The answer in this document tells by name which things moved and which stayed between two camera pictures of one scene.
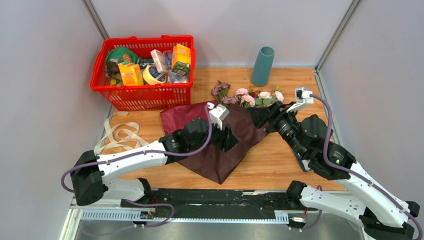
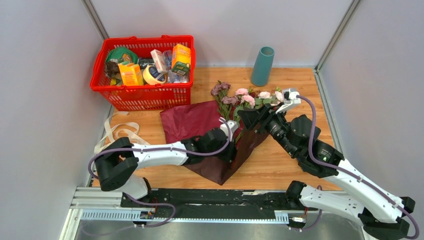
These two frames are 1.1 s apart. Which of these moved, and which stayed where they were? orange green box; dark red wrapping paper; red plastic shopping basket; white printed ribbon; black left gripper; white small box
Moved: dark red wrapping paper; black left gripper
Stayed: red plastic shopping basket; orange green box; white printed ribbon; white small box
